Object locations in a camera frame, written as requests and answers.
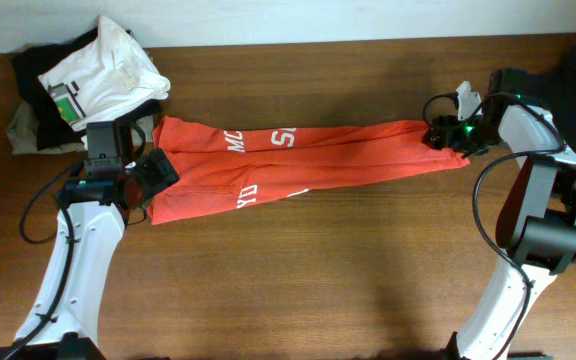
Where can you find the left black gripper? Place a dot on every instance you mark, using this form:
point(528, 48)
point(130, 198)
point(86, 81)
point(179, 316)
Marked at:
point(160, 174)

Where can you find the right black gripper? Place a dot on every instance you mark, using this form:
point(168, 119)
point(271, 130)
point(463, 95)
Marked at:
point(442, 134)

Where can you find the orange soccer t-shirt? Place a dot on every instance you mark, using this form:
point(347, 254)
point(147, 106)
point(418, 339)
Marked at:
point(223, 170)

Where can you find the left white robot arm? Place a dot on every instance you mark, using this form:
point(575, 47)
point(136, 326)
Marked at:
point(94, 206)

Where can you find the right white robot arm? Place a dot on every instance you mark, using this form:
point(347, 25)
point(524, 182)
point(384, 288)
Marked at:
point(535, 238)

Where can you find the black folded garment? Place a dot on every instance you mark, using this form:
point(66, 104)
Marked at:
point(29, 64)

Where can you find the white folded t-shirt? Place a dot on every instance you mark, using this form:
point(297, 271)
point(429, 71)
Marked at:
point(104, 80)

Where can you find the beige folded garment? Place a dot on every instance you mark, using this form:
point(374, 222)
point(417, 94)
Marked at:
point(39, 129)

